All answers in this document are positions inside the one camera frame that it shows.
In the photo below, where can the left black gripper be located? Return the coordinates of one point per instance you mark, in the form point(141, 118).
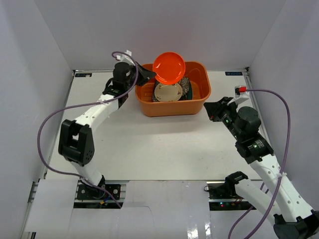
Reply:
point(142, 75)

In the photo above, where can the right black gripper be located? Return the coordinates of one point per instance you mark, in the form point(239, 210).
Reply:
point(215, 109)

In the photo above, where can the orange round plate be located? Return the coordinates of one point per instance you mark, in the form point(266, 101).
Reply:
point(169, 68)

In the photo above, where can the beige floral round plate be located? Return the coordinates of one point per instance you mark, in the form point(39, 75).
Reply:
point(168, 93)

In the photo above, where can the black floral square plate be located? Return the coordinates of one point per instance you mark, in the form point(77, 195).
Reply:
point(186, 89)

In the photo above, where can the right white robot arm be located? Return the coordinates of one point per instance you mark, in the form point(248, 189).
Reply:
point(289, 214)

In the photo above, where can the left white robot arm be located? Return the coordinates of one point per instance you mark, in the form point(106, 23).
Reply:
point(76, 143)

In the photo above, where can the orange plastic bin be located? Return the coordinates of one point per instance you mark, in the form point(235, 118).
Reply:
point(200, 87)

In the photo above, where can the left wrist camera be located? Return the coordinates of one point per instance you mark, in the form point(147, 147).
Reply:
point(126, 57)

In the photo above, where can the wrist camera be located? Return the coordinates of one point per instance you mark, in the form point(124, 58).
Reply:
point(241, 95)
point(126, 57)

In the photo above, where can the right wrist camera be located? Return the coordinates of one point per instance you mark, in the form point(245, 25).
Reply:
point(241, 95)

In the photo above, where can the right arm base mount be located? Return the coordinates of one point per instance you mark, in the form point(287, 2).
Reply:
point(222, 199)

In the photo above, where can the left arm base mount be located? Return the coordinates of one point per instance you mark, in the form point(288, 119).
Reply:
point(88, 198)

